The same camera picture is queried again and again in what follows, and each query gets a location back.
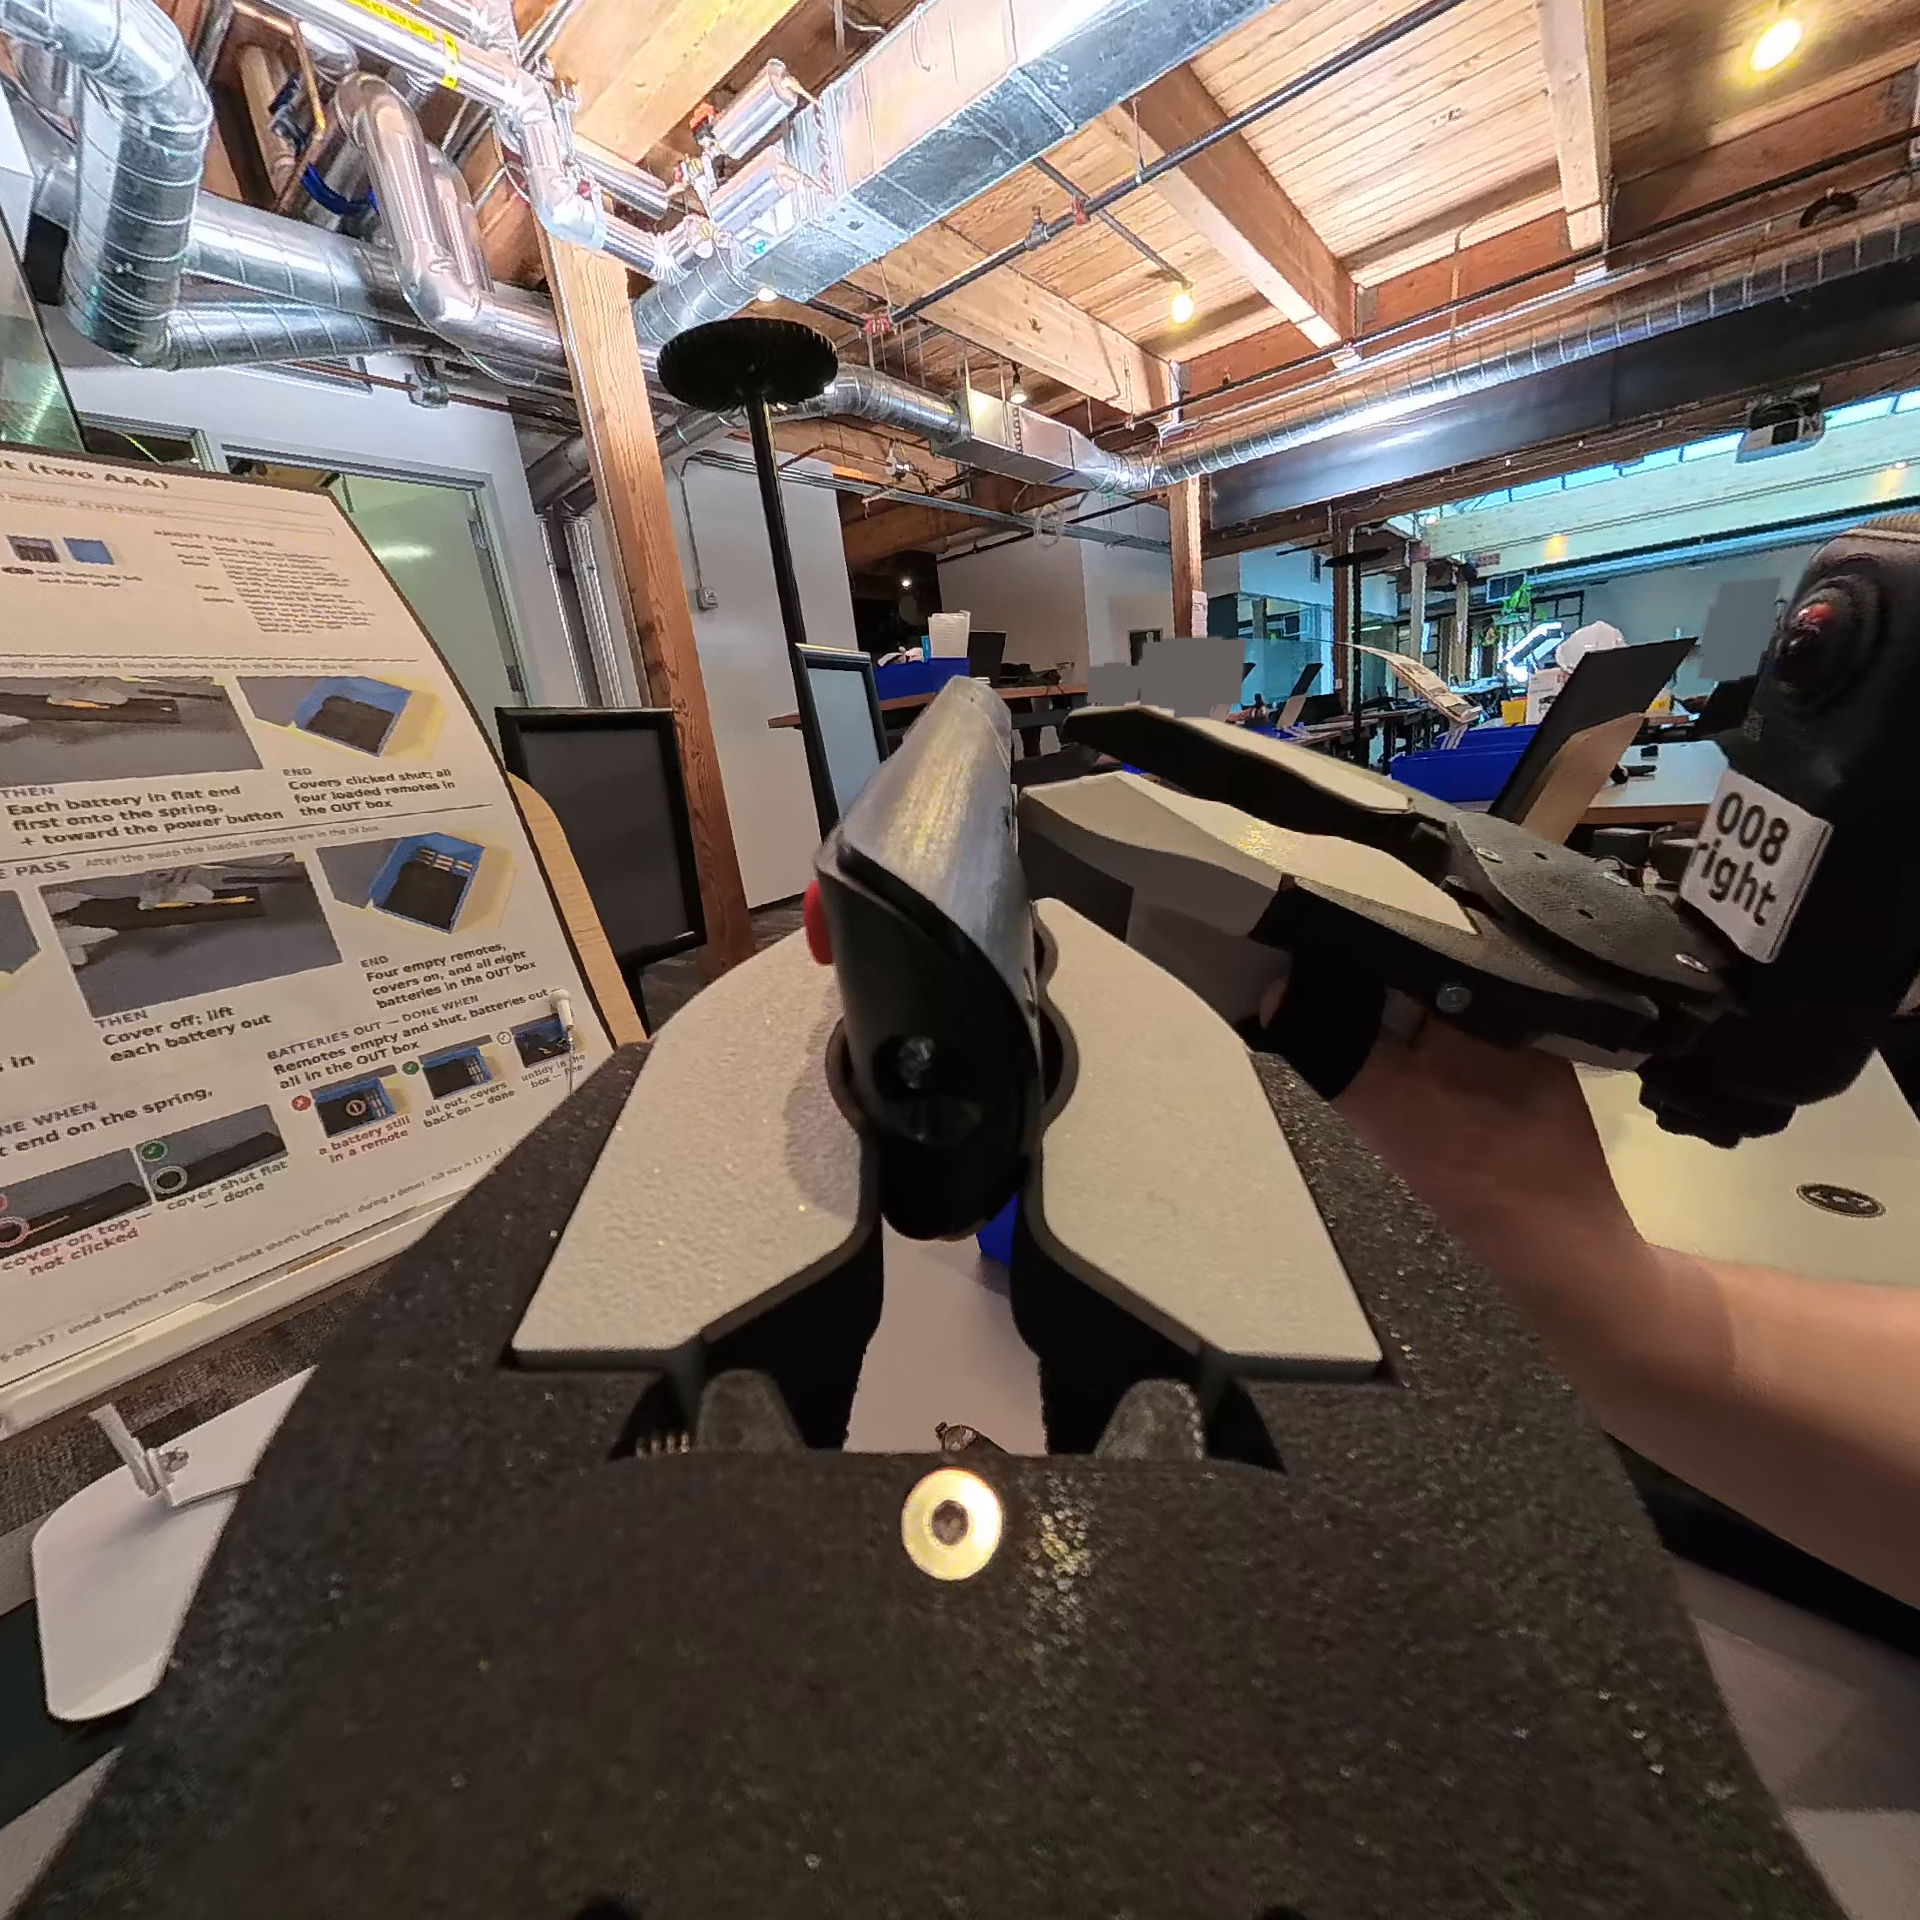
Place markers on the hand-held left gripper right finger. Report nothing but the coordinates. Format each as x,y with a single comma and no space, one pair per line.
1201,1200

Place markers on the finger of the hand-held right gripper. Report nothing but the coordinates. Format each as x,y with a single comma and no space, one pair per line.
1201,885
1261,776

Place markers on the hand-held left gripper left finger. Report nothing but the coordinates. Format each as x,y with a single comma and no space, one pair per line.
676,1230

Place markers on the black remote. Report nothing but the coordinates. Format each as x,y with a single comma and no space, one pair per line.
932,932

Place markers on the person's right forearm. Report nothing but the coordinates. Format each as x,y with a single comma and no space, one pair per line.
1773,1410

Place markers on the person's right hand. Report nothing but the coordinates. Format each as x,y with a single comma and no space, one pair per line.
1487,1154

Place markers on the blue storage box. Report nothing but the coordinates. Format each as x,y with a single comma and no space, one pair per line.
1466,769
925,680

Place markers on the blue plastic bin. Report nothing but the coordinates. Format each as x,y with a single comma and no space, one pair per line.
997,1230

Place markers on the wooden background desk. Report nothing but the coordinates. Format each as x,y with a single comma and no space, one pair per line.
1037,697

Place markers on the metal table bolt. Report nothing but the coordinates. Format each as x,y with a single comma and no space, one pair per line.
1840,1200

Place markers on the black display panel stand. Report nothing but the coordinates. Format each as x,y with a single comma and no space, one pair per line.
847,737

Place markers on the black floor sign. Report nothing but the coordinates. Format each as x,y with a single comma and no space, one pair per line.
601,825

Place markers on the instruction sheet on stand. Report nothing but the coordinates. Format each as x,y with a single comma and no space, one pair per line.
241,902

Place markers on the wooden pillar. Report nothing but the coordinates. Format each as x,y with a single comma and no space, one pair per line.
646,601

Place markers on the black pole stand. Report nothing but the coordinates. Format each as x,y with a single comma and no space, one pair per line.
751,367

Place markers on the silver air duct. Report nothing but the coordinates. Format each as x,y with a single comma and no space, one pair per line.
450,181

